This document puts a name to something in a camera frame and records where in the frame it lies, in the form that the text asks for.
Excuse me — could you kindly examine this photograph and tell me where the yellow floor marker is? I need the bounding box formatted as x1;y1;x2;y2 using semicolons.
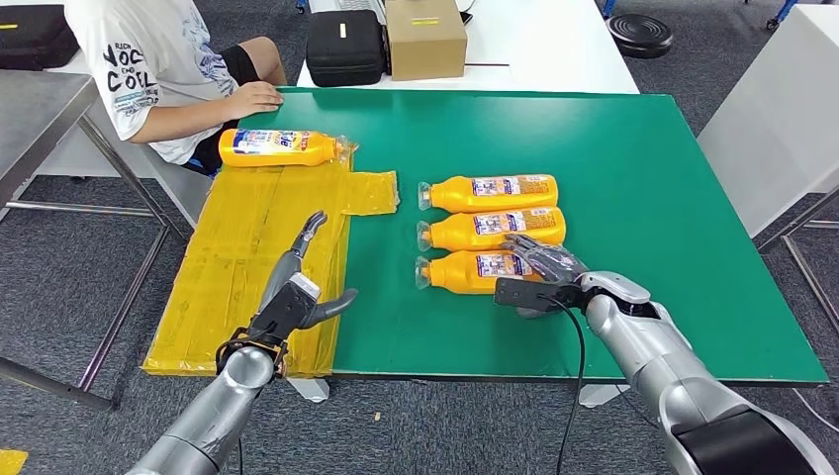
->
0;448;30;475

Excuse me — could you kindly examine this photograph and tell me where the silver laptop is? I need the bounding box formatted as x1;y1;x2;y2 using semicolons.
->
308;0;388;16

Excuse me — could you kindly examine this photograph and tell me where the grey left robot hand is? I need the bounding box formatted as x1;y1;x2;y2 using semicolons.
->
257;210;360;330

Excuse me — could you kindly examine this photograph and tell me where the grey metal table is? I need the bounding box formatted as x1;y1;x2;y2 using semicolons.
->
0;70;191;413

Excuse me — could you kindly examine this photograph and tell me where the black round disc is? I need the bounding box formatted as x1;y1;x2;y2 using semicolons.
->
606;14;675;60

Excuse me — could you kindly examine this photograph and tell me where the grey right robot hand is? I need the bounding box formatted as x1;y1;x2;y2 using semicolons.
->
501;233;592;284

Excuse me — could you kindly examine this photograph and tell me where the person's right hand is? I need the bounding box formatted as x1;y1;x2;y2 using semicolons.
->
223;80;285;122

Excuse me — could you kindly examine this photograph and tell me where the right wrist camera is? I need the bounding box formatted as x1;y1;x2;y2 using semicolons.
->
493;275;592;316

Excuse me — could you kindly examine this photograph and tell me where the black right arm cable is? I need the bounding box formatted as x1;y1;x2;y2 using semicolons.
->
540;295;588;475

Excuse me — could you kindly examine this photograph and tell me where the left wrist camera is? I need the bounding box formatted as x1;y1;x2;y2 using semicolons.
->
247;272;324;343

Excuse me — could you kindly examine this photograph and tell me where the black bag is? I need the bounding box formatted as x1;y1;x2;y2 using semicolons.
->
0;5;81;72

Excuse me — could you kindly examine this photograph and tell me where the yellow taped cardboard sheet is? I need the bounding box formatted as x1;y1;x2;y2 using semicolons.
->
140;146;400;380

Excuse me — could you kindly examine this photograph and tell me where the black carrying case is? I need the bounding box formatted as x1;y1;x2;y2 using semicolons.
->
305;9;389;88

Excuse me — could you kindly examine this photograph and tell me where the person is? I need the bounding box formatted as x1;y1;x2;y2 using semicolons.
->
63;0;290;178

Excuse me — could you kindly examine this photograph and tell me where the brown cardboard box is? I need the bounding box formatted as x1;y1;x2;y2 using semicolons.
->
384;0;469;82

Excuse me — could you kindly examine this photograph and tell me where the white table foot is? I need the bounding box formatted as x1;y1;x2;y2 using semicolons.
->
576;384;634;409
286;378;331;404

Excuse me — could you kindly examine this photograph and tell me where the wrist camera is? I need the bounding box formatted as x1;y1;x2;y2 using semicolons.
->
493;275;592;316
247;272;324;343

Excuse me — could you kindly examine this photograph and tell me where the orange detergent bottle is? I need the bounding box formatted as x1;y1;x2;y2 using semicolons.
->
414;248;548;296
417;174;560;215
218;128;352;169
415;206;568;253

